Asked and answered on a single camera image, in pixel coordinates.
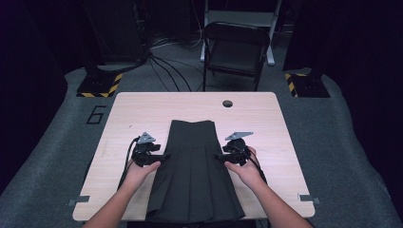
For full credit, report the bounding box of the grey table edge bracket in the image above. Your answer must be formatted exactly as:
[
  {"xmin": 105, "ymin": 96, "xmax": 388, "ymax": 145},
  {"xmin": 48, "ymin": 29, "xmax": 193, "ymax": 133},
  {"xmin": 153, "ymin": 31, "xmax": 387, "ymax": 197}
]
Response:
[
  {"xmin": 67, "ymin": 195, "xmax": 91, "ymax": 207},
  {"xmin": 297, "ymin": 193, "xmax": 321, "ymax": 205}
]

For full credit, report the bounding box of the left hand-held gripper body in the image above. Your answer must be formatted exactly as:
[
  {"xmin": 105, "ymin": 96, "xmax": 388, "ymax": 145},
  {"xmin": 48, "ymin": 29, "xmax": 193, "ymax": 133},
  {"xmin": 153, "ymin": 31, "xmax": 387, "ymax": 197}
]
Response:
[{"xmin": 131, "ymin": 131, "xmax": 157, "ymax": 168}]

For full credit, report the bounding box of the black pleated skirt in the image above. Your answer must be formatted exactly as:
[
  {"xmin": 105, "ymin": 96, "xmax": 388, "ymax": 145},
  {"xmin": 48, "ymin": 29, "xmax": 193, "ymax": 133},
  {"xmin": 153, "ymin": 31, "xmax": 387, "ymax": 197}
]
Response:
[{"xmin": 145, "ymin": 119, "xmax": 247, "ymax": 224}]

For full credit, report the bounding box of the person's right hand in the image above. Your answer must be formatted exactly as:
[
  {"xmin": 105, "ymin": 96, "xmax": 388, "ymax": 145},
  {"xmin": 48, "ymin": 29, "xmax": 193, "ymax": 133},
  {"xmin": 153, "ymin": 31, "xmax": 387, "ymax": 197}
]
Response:
[{"xmin": 223, "ymin": 145, "xmax": 266, "ymax": 188}]

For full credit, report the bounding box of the white floor cable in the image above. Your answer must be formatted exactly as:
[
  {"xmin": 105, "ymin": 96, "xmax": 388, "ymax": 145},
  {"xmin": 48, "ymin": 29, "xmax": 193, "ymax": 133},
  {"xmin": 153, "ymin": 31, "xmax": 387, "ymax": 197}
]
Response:
[{"xmin": 151, "ymin": 0, "xmax": 204, "ymax": 50}]

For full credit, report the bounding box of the bundle of black floor cables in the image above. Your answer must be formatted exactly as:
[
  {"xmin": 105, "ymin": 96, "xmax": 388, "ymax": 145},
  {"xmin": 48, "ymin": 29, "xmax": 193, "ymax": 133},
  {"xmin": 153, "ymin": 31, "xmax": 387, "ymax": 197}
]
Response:
[{"xmin": 146, "ymin": 51, "xmax": 205, "ymax": 93}]

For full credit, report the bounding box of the hand-held gripper black cable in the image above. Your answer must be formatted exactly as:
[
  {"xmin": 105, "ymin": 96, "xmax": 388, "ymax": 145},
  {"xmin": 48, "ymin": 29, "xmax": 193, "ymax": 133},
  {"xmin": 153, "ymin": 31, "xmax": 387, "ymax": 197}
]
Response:
[
  {"xmin": 117, "ymin": 136, "xmax": 141, "ymax": 191},
  {"xmin": 242, "ymin": 149, "xmax": 269, "ymax": 185}
]

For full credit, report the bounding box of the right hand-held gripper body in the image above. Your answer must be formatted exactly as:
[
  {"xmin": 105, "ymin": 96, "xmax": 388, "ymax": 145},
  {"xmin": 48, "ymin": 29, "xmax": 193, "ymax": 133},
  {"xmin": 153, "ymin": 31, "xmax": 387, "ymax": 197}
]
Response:
[{"xmin": 224, "ymin": 131, "xmax": 255, "ymax": 167}]

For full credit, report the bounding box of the white metal desk frame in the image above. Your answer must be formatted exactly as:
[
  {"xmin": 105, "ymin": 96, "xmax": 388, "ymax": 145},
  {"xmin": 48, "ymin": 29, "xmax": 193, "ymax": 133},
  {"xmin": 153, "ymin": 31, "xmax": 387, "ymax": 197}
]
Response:
[{"xmin": 200, "ymin": 0, "xmax": 283, "ymax": 67}]

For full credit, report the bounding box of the black stand base striped tape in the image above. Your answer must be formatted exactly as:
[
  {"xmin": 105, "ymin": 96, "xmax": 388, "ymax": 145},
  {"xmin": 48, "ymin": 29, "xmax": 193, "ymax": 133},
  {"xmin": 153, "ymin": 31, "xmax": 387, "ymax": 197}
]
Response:
[
  {"xmin": 76, "ymin": 65, "xmax": 124, "ymax": 99},
  {"xmin": 284, "ymin": 70, "xmax": 331, "ymax": 99}
]

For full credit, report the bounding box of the person's left hand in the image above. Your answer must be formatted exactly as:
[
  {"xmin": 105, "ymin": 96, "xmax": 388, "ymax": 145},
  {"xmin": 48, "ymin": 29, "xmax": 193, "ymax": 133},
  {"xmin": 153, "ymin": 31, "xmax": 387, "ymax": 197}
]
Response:
[{"xmin": 125, "ymin": 160, "xmax": 162, "ymax": 188}]

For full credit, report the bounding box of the black folding chair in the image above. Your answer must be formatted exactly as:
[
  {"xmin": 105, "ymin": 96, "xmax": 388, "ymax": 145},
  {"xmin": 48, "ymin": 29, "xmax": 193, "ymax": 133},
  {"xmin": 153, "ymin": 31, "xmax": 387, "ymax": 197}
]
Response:
[{"xmin": 201, "ymin": 21, "xmax": 272, "ymax": 93}]

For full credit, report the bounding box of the right hand-held gripper black cable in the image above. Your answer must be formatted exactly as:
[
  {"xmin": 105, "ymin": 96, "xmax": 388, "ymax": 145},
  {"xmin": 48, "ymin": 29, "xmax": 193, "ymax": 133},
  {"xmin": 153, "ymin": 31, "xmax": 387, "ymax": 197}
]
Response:
[{"xmin": 242, "ymin": 149, "xmax": 269, "ymax": 185}]

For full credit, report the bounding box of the left hand-held gripper black cable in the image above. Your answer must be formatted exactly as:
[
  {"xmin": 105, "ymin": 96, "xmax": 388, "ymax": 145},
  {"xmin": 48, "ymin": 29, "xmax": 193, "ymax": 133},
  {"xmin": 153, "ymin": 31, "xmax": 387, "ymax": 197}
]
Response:
[{"xmin": 117, "ymin": 136, "xmax": 141, "ymax": 191}]

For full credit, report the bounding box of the black equipment rack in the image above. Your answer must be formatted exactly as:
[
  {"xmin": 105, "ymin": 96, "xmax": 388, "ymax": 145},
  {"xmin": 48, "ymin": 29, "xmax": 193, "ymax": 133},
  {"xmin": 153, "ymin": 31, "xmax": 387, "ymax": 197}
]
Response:
[{"xmin": 79, "ymin": 0, "xmax": 150, "ymax": 66}]

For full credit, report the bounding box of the dark curtain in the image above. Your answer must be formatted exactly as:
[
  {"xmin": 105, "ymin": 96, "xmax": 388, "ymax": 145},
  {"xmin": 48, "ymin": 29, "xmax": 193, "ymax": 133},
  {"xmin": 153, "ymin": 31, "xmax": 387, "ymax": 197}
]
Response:
[
  {"xmin": 280, "ymin": 0, "xmax": 403, "ymax": 219},
  {"xmin": 0, "ymin": 0, "xmax": 106, "ymax": 195}
]

